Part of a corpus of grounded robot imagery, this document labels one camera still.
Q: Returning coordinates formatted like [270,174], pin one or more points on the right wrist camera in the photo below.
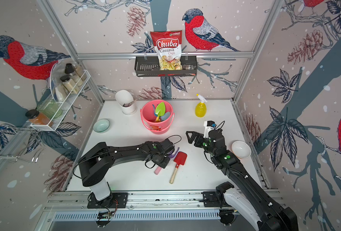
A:
[209,125]

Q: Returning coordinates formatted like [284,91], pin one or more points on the yellow spray bottle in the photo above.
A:
[201,108]

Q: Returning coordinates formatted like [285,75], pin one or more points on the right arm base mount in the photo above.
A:
[225,195]

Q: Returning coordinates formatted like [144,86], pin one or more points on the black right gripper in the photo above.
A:
[200,136]

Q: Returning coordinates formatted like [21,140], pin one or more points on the green toy shovel yellow handle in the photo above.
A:
[160,111]

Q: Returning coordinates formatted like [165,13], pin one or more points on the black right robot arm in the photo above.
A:
[242,192]

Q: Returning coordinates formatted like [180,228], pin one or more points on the blue toy fork yellow handle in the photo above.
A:
[154,110]

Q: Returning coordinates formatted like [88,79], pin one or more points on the purple toy rake pink handle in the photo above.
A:
[172,156]

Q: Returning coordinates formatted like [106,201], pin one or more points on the orange jar black lid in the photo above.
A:
[36,117]

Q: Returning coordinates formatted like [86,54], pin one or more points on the light blue toy trowel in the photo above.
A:
[165,116]

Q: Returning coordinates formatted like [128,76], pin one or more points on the spice bottle black cap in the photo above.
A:
[71,72]
[69,84]

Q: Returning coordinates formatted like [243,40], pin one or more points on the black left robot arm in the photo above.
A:
[95,163]

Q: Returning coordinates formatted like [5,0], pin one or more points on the light green bowl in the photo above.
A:
[101,125]

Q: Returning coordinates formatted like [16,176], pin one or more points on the white bowl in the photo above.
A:
[241,149]

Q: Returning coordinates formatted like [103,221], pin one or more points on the white ceramic cup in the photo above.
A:
[126,102]

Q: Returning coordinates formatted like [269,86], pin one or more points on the red toy spade wooden handle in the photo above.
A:
[180,160]

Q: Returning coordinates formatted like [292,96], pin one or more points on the pink plastic bucket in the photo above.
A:
[148,118]

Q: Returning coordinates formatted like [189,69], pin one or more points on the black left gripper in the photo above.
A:
[164,164]

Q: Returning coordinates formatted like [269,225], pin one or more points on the black wall basket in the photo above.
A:
[154,67]

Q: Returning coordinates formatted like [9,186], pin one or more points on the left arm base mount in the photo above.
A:
[115,200]

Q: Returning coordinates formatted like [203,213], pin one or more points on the white wire wall shelf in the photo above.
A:
[60,94]

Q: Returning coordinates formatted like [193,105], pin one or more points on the green glass jar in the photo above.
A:
[50,108]

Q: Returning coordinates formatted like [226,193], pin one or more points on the red Chuba chips bag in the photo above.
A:
[168,46]

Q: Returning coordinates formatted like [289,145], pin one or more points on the chrome wire rack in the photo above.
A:
[20,144]

